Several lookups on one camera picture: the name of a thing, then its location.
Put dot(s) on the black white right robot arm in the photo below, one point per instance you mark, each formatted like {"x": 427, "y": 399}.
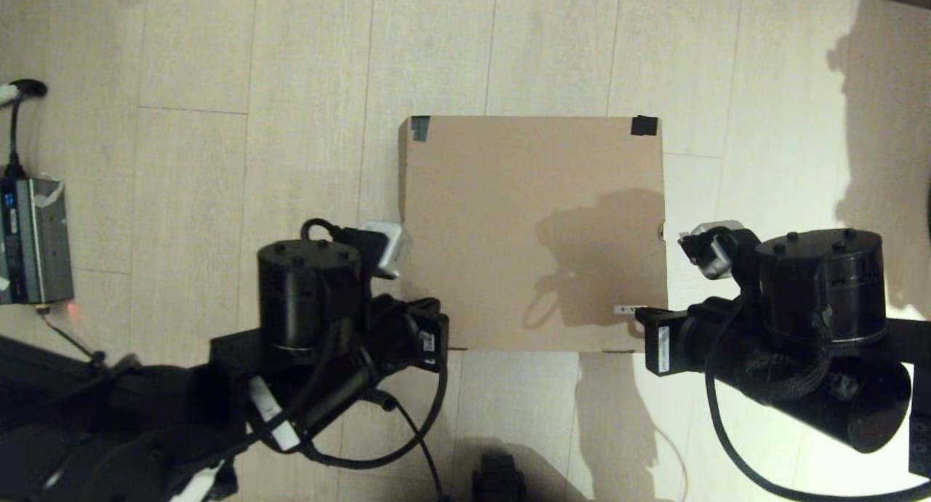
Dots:
{"x": 836, "y": 393}

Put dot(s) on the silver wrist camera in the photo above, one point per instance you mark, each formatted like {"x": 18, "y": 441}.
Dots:
{"x": 716, "y": 251}
{"x": 385, "y": 247}

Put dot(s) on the grey metal power supply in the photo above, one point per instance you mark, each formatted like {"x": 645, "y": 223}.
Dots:
{"x": 36, "y": 240}

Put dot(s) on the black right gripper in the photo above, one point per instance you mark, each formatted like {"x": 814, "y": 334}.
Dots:
{"x": 814, "y": 284}

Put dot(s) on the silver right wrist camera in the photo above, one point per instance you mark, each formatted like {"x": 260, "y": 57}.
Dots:
{"x": 716, "y": 251}

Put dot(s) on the brown cardboard shoe box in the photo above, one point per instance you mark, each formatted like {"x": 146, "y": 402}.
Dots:
{"x": 509, "y": 196}

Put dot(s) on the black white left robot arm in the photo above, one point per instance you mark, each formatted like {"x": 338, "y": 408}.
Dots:
{"x": 109, "y": 415}

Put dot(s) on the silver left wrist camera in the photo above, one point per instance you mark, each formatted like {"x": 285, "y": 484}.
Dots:
{"x": 385, "y": 247}

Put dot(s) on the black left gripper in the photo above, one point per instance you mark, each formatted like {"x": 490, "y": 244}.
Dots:
{"x": 305, "y": 291}

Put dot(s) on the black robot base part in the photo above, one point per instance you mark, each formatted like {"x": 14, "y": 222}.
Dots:
{"x": 498, "y": 480}

